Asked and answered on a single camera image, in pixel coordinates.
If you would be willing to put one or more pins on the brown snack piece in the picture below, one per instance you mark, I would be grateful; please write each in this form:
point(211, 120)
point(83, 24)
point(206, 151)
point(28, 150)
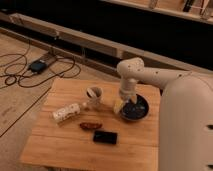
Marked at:
point(90, 126)

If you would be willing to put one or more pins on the black eraser block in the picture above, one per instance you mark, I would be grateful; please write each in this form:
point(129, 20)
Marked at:
point(105, 137)

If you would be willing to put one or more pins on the dark blue bowl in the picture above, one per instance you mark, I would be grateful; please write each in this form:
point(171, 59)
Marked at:
point(135, 111)

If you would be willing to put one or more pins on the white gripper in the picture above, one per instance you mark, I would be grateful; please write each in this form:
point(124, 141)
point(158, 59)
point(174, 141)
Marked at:
point(126, 92)

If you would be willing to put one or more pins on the white paper cup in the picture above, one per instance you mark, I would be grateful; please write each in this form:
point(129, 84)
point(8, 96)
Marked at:
point(94, 95)

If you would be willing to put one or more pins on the black power adapter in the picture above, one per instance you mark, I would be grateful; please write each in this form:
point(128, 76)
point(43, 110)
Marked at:
point(37, 66)

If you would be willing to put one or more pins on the wooden table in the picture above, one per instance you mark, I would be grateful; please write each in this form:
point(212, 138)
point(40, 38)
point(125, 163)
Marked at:
point(66, 145)

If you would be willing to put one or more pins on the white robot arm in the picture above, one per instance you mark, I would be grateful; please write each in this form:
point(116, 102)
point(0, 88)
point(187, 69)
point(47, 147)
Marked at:
point(185, 113)

